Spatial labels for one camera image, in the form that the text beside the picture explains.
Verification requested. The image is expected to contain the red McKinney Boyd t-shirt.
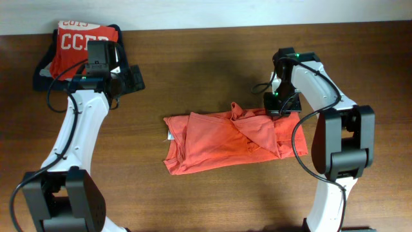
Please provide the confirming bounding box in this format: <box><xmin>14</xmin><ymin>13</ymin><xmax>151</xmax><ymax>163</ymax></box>
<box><xmin>164</xmin><ymin>102</ymin><xmax>308</xmax><ymax>175</ymax></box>

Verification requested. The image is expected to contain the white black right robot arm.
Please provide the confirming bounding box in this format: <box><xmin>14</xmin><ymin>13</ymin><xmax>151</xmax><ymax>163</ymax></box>
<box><xmin>263</xmin><ymin>48</ymin><xmax>375</xmax><ymax>232</ymax></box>

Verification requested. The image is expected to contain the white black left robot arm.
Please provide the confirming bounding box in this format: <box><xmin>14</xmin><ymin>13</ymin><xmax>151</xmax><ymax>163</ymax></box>
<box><xmin>16</xmin><ymin>41</ymin><xmax>145</xmax><ymax>231</ymax></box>

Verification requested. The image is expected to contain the folded red soccer shirt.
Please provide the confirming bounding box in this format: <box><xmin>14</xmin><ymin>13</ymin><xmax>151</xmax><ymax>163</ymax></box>
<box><xmin>50</xmin><ymin>21</ymin><xmax>119</xmax><ymax>79</ymax></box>

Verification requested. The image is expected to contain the folded light blue shirt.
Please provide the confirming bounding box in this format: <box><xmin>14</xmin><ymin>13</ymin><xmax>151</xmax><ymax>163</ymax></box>
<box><xmin>39</xmin><ymin>63</ymin><xmax>52</xmax><ymax>78</ymax></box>

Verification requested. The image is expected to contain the folded navy blue shirt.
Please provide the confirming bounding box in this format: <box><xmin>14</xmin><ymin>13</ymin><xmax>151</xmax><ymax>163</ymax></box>
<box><xmin>33</xmin><ymin>24</ymin><xmax>124</xmax><ymax>92</ymax></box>

